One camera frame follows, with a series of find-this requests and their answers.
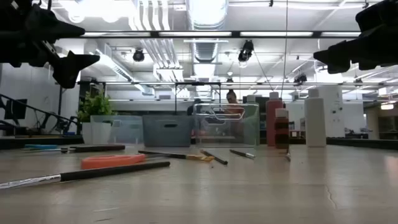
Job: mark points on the silver ceiling ventilation duct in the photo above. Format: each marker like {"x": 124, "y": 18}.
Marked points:
{"x": 206, "y": 12}

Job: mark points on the black background rig frame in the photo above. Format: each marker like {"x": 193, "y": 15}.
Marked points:
{"x": 199, "y": 83}

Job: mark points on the red and black scissors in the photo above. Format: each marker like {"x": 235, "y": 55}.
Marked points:
{"x": 96, "y": 148}

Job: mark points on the black paintbrush silver ferrule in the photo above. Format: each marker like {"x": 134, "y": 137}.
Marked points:
{"x": 242, "y": 153}
{"x": 109, "y": 171}
{"x": 214, "y": 157}

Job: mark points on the large red paint bottle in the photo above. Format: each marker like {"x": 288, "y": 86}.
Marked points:
{"x": 273, "y": 118}

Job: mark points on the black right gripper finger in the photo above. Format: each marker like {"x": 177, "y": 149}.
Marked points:
{"x": 351, "y": 53}
{"x": 382, "y": 15}

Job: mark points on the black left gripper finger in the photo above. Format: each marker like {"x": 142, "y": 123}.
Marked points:
{"x": 53, "y": 29}
{"x": 73, "y": 70}

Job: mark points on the grey plastic bin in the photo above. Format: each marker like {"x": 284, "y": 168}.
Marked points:
{"x": 168, "y": 133}

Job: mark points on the clear plastic bin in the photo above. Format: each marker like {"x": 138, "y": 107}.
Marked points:
{"x": 130, "y": 130}

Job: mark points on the black overhead light bar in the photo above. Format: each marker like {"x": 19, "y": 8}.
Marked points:
{"x": 192, "y": 33}

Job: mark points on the black computer monitor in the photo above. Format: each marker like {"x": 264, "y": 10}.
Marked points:
{"x": 16, "y": 109}

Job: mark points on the white paint bottle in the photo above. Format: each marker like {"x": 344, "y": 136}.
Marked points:
{"x": 315, "y": 118}

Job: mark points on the small dark red paint bottle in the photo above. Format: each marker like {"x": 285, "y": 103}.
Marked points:
{"x": 281, "y": 133}

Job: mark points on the green plant in white pot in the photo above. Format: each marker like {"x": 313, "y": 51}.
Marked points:
{"x": 94, "y": 105}

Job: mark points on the person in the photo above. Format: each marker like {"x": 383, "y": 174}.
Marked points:
{"x": 231, "y": 97}

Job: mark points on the black paintbrush gold ferrule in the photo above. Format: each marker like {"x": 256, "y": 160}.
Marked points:
{"x": 174, "y": 155}

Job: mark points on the orange scissors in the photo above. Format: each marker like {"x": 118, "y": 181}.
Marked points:
{"x": 112, "y": 161}

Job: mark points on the black ceiling spotlight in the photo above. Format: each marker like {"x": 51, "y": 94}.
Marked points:
{"x": 245, "y": 51}
{"x": 138, "y": 56}
{"x": 300, "y": 78}

